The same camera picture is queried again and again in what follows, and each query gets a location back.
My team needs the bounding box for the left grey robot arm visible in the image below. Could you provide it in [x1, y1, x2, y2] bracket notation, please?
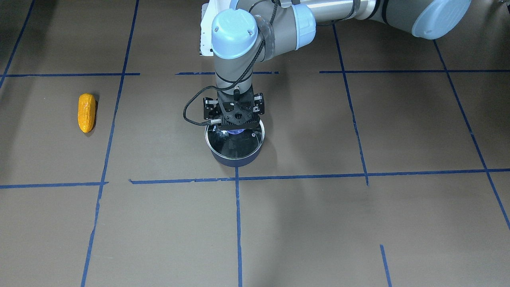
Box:
[200, 0, 471, 120]

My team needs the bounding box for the dark blue saucepan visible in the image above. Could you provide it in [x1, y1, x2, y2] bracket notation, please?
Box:
[205, 118, 266, 167]

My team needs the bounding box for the yellow toy corn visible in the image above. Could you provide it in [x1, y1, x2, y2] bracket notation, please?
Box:
[77, 93, 96, 133]

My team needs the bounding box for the white mounting pillar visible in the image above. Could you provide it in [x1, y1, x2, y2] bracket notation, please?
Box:
[199, 0, 218, 57]

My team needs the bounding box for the glass pot lid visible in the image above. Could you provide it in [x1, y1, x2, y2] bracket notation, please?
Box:
[205, 118, 265, 160]

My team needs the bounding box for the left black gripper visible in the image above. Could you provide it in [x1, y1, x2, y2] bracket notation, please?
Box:
[217, 88, 254, 114]

